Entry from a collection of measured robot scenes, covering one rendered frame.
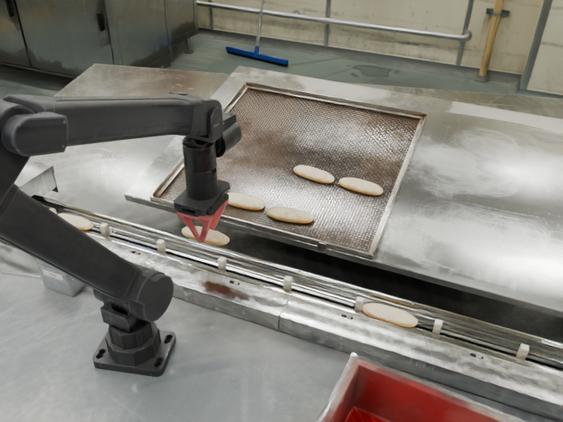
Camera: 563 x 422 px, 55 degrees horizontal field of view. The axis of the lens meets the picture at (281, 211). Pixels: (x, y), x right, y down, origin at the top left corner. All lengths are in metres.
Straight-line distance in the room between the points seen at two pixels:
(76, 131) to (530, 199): 0.92
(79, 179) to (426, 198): 0.86
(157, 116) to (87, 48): 3.10
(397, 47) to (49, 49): 2.62
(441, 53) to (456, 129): 3.27
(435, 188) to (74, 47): 3.09
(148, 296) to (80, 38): 3.15
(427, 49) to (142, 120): 4.01
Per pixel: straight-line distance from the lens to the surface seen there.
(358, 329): 0.96
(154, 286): 0.87
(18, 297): 1.16
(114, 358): 0.96
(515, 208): 1.23
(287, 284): 1.03
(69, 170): 1.53
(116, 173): 1.48
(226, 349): 0.98
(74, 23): 3.90
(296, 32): 4.93
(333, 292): 1.04
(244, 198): 1.17
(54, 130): 0.62
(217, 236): 1.04
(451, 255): 1.10
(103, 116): 0.71
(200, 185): 0.96
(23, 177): 1.34
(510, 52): 4.62
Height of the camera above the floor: 1.56
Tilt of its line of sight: 35 degrees down
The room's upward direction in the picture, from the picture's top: 1 degrees clockwise
